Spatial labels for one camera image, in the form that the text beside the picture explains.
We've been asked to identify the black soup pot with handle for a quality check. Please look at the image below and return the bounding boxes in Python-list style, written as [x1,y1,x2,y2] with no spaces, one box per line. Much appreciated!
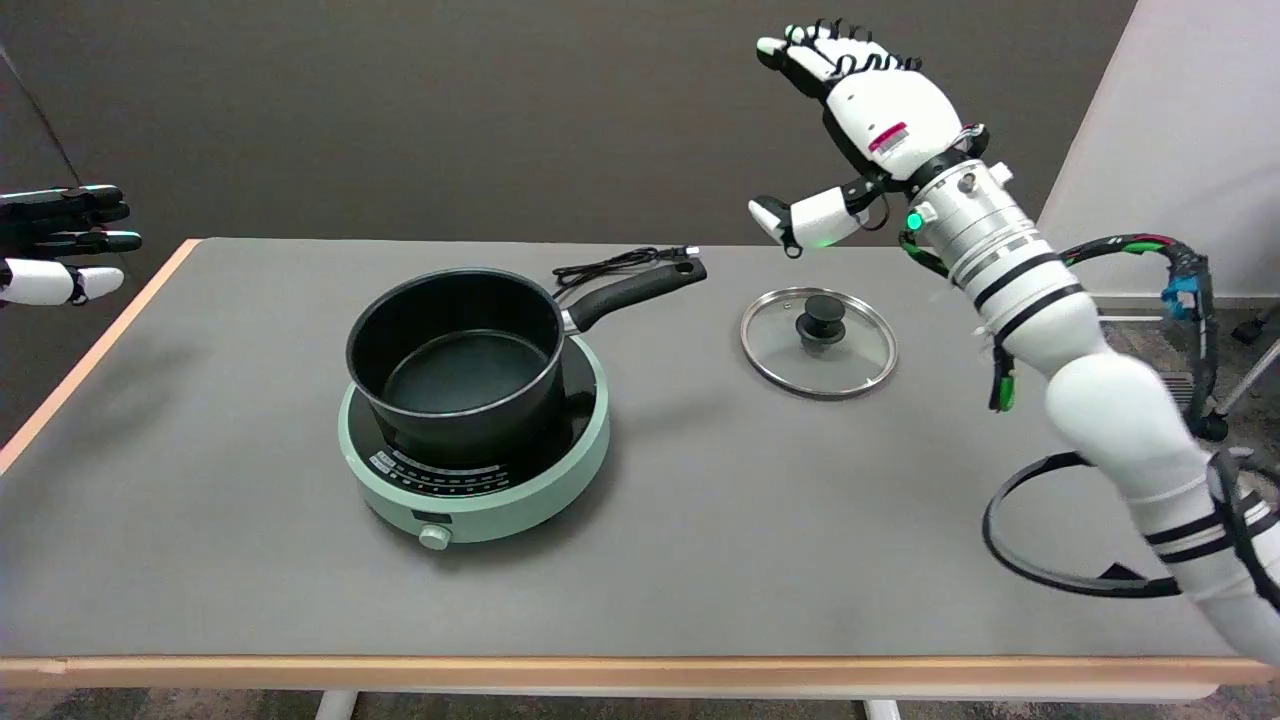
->
[346,257,708,466]

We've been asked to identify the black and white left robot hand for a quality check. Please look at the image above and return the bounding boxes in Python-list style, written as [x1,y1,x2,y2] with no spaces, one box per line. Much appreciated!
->
[0,185,143,309]

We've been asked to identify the black chair caster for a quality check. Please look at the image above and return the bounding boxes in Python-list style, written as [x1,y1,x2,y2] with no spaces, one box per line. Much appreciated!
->
[1232,302,1280,346]

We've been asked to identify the green round induction cooker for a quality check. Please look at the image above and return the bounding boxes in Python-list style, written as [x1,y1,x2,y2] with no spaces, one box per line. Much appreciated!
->
[337,335,611,551]

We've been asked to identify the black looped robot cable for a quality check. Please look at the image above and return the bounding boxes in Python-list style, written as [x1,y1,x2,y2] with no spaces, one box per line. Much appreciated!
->
[982,452,1186,599]

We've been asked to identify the glass pot lid black knob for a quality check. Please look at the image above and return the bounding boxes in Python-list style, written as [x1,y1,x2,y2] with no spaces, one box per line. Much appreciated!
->
[740,286,899,401]

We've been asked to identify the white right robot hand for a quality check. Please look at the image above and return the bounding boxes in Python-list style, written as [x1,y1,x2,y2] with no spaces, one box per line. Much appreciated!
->
[748,18,991,259]

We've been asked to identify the grey chair leg with caster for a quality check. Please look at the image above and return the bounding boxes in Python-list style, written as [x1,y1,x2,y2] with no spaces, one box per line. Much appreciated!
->
[1195,335,1280,443]

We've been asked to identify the metal floor vent grille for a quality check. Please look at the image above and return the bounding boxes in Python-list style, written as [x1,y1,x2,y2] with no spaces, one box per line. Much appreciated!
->
[1160,372,1216,411]

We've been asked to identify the black taped robot cable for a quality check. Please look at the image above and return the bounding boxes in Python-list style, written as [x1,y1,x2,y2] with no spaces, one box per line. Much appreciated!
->
[1205,450,1280,591]

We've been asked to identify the robot cable with blue connector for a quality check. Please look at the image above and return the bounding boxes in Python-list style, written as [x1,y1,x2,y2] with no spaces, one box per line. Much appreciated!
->
[898,225,1229,441]

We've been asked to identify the black cooker power cord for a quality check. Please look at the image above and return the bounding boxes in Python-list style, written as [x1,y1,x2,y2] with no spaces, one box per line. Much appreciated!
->
[552,245,699,296]

